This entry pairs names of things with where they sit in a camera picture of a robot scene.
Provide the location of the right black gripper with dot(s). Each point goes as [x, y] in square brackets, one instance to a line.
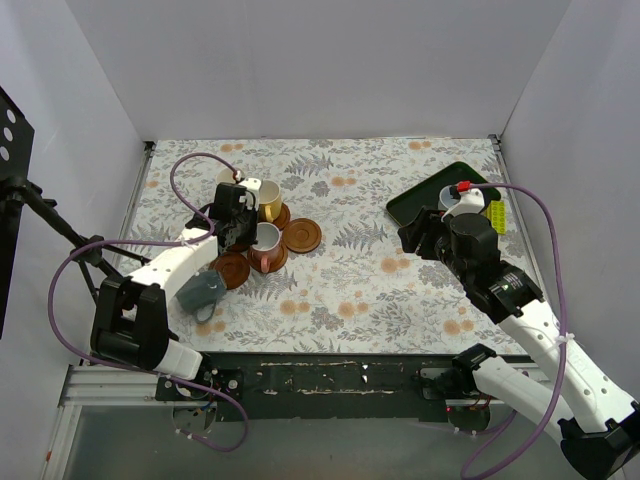
[420, 236]

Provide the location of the floral table mat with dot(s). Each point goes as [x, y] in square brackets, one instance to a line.
[357, 292]

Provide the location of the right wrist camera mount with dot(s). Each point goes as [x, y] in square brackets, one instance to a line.
[471, 200]

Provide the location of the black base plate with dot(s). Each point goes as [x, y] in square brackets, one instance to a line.
[278, 386]

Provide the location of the green mug back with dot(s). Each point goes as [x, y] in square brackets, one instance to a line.
[201, 294]

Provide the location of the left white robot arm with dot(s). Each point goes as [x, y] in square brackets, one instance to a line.
[131, 319]

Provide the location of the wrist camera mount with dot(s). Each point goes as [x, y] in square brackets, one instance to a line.
[251, 195]
[471, 200]

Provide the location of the yellow green toy block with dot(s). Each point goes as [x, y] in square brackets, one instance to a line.
[496, 213]

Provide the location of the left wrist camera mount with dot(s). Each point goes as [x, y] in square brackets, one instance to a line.
[251, 195]

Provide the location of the blue mug white inside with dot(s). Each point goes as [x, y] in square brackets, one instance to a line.
[226, 176]

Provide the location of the dark wooden coaster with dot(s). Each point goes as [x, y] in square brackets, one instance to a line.
[233, 267]

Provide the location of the black tripod stand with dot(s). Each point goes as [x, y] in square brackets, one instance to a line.
[55, 220]

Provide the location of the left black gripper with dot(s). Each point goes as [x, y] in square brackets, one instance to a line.
[239, 235]

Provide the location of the aluminium frame rail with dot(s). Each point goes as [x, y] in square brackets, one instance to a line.
[115, 424]

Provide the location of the cream mug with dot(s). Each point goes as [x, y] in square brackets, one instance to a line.
[270, 201]

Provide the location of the black perforated panel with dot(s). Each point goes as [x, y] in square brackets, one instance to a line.
[17, 136]

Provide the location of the pink floral mug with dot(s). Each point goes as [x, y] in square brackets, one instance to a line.
[268, 236]

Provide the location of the light blue mug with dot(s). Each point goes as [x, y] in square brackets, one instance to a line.
[447, 199]

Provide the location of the black tray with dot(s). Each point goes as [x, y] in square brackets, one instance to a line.
[405, 207]

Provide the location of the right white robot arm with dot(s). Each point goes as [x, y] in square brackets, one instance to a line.
[595, 422]

